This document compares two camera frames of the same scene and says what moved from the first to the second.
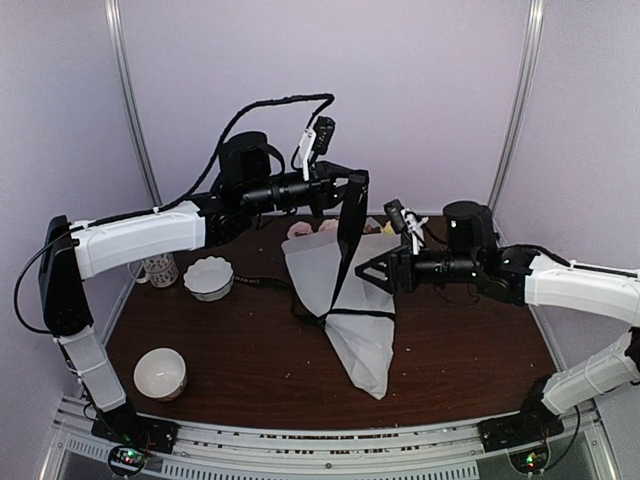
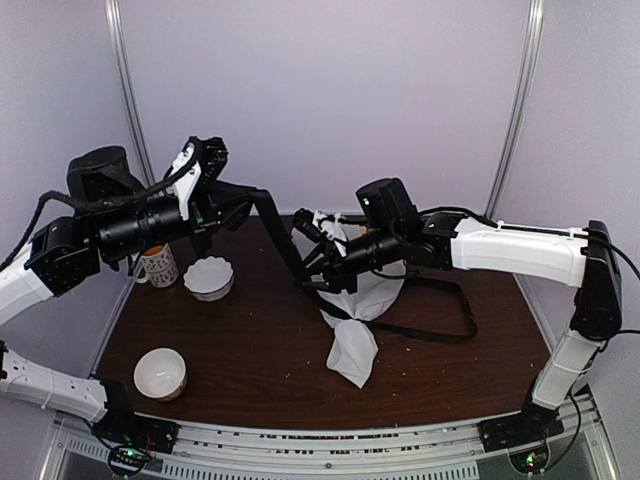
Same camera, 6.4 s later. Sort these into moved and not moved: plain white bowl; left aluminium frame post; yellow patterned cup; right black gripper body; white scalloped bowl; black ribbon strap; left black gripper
Moved: left black gripper; right black gripper body; black ribbon strap
Not moved: plain white bowl; left aluminium frame post; white scalloped bowl; yellow patterned cup
